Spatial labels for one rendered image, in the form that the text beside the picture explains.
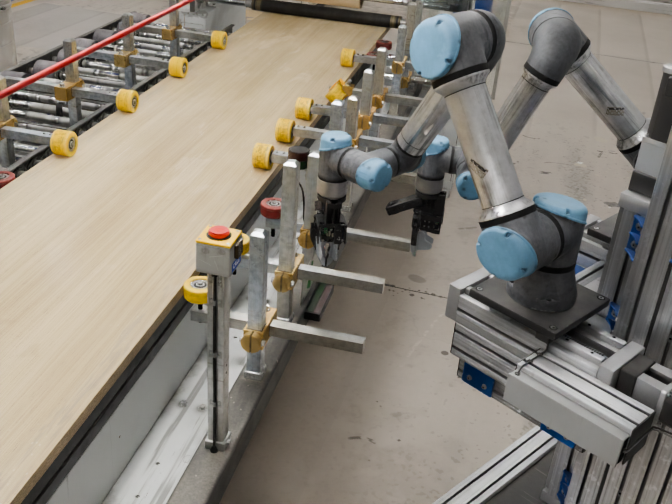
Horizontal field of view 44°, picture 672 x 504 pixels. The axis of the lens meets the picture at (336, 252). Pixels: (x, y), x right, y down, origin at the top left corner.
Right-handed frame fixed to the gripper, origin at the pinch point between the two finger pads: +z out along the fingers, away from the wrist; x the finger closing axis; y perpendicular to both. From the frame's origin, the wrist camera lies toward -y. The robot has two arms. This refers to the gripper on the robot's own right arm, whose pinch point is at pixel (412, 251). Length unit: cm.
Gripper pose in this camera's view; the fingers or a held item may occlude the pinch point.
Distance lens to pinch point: 239.8
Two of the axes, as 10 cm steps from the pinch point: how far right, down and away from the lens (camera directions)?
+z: -0.7, 8.7, 4.8
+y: 9.7, 1.7, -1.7
